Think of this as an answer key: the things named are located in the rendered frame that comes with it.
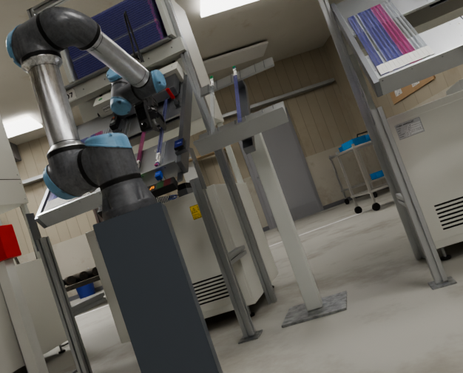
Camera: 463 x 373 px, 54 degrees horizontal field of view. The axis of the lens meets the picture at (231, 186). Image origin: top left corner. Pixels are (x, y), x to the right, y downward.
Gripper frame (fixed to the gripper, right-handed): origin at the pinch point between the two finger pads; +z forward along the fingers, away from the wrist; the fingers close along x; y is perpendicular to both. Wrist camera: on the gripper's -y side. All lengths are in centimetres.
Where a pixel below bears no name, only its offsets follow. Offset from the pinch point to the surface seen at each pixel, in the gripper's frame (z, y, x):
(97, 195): -5.2, -25.8, 28.2
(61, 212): -4, -26, 47
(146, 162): -2.0, -16.2, 7.0
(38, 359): 41, -66, 94
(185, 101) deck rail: 5.4, 17.8, -10.0
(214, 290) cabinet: 51, -54, 6
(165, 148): -0.9, -11.6, -1.4
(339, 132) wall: 609, 453, -76
